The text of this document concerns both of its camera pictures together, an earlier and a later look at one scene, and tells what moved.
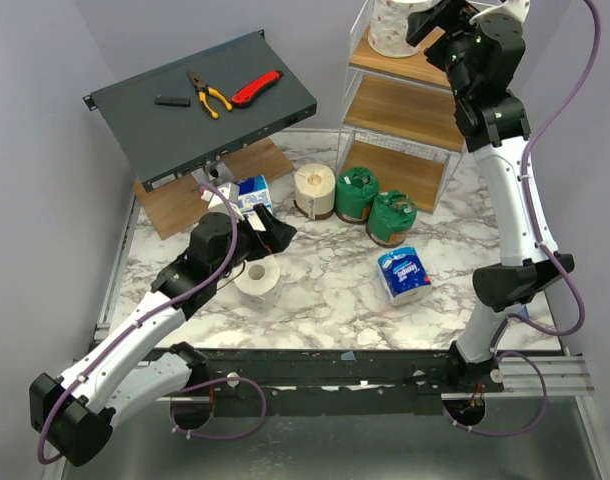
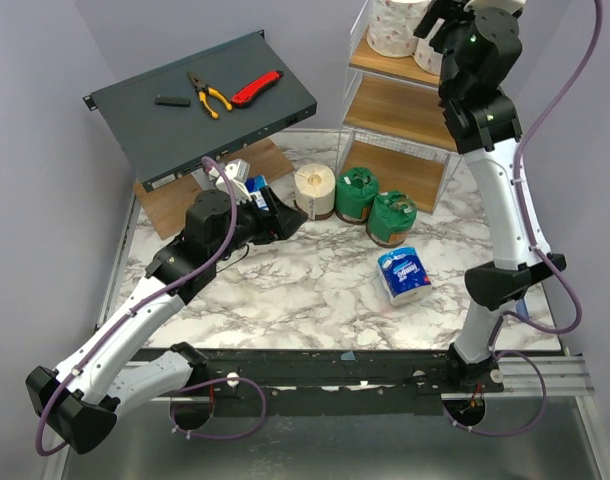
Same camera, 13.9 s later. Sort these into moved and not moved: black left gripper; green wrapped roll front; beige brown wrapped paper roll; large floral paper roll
Moved: black left gripper
Not moved: large floral paper roll; green wrapped roll front; beige brown wrapped paper roll
